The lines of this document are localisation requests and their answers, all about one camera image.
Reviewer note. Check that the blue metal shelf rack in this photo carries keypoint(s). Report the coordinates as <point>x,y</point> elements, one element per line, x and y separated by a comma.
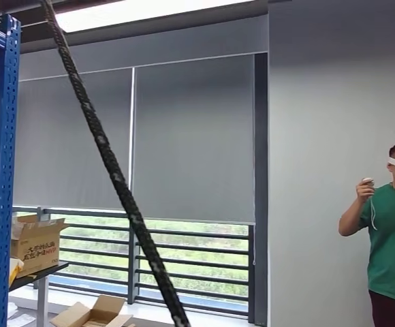
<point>3,180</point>

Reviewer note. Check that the grey roller blind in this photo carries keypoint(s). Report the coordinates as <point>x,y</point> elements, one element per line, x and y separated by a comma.
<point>48,144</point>
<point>194,135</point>

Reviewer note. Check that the black window railing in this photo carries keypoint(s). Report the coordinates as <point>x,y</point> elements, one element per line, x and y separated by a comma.
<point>82,213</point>

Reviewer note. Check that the long ceiling light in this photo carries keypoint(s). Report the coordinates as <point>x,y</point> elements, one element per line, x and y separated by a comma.
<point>133,11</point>

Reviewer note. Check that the open brown cardboard box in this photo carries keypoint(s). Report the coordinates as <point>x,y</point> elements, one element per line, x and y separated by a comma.
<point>105,307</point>

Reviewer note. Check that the printed brown cardboard box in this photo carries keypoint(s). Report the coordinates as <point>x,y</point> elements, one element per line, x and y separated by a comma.
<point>37,248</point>

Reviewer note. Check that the black desk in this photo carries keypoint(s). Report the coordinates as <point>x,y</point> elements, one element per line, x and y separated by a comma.
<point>44,270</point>

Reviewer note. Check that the white yellow plastic bag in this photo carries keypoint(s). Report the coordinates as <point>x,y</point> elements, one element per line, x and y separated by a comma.
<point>16,270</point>

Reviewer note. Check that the person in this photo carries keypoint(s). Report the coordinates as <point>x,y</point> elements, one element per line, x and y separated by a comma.
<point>391,243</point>

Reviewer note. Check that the black window frame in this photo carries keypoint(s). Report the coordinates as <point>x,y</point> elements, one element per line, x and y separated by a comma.
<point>260,180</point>

